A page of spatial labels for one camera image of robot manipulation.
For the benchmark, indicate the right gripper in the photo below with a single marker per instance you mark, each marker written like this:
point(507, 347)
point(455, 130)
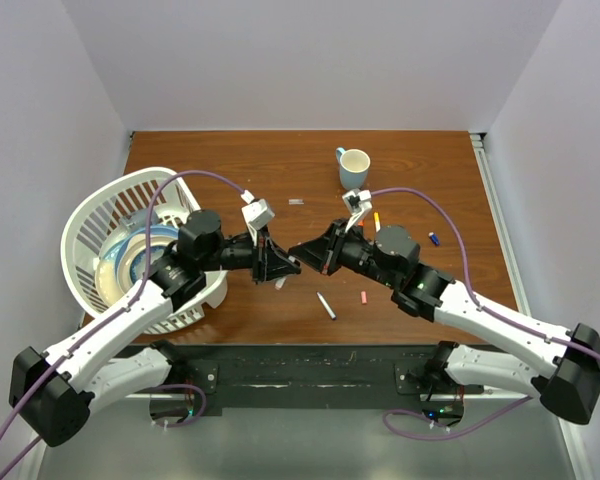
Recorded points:
point(323, 253)

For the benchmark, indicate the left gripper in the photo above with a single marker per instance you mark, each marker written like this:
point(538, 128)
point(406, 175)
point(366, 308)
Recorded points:
point(273, 263)

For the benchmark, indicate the white purple-tip pen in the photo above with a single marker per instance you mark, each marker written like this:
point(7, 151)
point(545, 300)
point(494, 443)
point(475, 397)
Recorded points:
point(329, 310)

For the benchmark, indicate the white yellow pen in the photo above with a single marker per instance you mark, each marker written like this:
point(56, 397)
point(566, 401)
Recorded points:
point(377, 221)

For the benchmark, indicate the white pink-tip pen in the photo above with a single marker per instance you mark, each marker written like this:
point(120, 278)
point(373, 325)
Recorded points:
point(292, 267)

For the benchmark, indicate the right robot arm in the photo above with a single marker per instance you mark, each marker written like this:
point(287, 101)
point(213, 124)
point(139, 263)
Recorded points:
point(559, 366)

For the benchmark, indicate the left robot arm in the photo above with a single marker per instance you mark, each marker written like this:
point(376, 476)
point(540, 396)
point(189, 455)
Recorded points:
point(56, 391)

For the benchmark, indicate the light blue mug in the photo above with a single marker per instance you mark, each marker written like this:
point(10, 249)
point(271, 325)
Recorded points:
point(354, 165)

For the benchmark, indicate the grey object in basket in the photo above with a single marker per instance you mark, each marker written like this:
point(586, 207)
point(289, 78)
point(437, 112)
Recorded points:
point(136, 220)

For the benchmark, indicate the stacked plates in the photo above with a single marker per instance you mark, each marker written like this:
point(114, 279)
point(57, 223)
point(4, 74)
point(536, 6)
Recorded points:
point(125, 262)

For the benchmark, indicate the white laundry basket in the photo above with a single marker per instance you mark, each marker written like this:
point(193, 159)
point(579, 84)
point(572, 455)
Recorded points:
point(94, 226)

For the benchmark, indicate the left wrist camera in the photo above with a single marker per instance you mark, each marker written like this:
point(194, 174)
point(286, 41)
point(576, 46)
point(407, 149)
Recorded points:
point(257, 213)

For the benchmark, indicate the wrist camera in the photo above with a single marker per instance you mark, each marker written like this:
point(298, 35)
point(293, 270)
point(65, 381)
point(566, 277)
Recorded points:
point(358, 203)
point(257, 213)

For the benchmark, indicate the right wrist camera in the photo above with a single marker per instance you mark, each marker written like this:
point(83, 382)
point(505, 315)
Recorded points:
point(358, 203)

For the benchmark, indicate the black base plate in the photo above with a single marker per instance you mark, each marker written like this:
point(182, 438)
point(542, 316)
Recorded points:
point(326, 376)

